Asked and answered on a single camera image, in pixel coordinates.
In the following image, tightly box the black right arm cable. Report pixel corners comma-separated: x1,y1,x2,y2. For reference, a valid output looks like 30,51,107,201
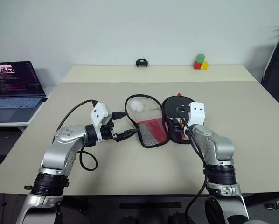
176,106,210,224

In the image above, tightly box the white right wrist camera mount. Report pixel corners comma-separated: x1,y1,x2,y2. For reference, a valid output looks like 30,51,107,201
188,101,206,127

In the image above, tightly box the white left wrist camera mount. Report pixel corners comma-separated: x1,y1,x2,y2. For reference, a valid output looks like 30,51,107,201
90,102,112,142

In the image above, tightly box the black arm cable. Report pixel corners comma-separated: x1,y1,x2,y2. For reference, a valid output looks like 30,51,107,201
57,99,99,171
176,106,210,224

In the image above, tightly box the white pom-pom with cord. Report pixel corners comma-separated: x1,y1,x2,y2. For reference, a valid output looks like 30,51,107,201
129,99,161,113

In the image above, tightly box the small black clip-shaped object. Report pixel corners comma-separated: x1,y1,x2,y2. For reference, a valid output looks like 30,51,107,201
135,58,150,68

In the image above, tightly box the black chair caster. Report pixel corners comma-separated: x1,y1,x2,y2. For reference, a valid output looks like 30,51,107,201
263,202,279,211

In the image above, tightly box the white side desk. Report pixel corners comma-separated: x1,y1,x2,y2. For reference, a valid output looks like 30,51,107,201
0,84,60,132

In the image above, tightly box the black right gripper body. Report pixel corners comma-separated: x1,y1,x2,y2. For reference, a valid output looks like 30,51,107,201
176,105,192,122

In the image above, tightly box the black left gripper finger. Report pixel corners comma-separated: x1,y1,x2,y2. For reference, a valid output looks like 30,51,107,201
112,112,129,121
115,128,137,143

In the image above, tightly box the black office chair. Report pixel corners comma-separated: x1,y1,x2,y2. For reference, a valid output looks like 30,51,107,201
260,32,279,113

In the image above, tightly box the open laptop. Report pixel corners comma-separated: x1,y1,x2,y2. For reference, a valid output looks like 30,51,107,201
0,61,48,124

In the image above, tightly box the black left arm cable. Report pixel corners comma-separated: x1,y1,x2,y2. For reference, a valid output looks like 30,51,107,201
57,99,99,171

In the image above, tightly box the dark rounded shape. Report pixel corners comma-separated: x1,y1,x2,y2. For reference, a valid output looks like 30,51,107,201
168,211,196,224

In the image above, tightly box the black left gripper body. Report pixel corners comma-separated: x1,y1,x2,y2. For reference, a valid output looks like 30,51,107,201
99,119,119,142

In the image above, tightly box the black red paddle case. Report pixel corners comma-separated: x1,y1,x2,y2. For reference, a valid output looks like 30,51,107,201
124,92,193,148

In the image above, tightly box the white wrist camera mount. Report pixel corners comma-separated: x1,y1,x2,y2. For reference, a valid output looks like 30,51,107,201
90,102,112,142
188,101,206,127

